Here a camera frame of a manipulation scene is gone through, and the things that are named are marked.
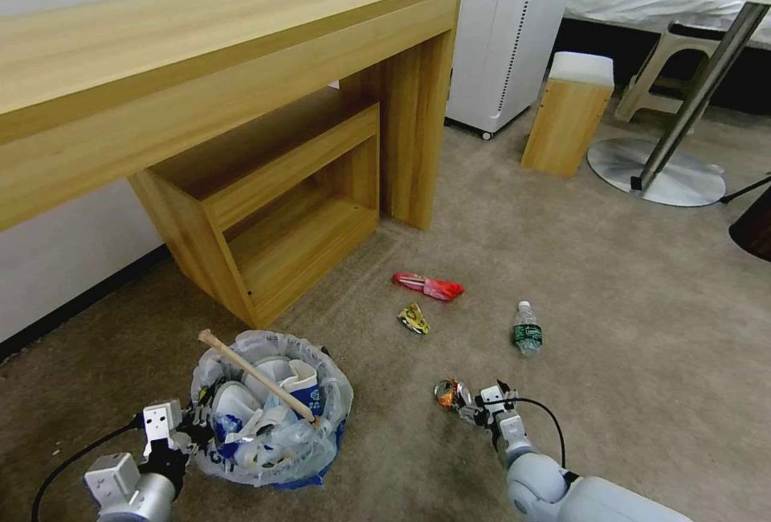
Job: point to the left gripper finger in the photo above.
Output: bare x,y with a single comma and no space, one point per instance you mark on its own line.
194,415
196,442

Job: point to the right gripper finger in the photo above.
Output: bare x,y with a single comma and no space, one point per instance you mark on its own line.
468,395
472,416

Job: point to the crushed metal can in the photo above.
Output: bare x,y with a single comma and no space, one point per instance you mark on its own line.
447,394

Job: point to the trash bin with plastic liner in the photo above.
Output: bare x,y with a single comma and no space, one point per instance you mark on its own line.
283,425

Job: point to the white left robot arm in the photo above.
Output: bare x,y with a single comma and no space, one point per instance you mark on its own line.
129,489

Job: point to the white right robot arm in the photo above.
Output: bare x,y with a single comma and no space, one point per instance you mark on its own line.
578,489

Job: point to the long wooden stick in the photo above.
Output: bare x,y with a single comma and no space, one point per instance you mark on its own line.
259,377

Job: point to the green label plastic bottle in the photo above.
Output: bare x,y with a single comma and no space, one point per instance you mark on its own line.
527,332

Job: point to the yellow snack wrapper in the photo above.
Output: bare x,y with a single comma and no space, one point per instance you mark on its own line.
415,318

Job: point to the white blue paper cup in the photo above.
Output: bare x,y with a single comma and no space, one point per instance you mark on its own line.
304,386

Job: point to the red snack wrapper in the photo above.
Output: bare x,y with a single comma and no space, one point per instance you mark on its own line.
430,286

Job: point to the low wooden shelf unit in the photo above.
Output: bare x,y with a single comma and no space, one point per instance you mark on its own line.
283,209

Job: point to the round white metal-leg table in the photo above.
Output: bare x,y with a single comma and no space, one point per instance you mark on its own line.
662,166

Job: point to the wooden stool white cushion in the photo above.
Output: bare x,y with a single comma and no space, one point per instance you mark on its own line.
566,118

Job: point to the dark brown furniture piece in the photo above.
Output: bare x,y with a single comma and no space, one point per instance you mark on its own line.
756,224

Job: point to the light wooden desk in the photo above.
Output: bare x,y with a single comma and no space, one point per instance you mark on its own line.
199,58

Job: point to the white tall appliance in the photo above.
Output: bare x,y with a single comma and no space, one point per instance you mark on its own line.
512,28

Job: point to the beige plastic stool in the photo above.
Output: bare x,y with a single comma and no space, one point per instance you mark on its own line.
668,58

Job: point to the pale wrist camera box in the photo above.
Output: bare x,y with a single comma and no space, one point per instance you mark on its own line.
489,395
161,419

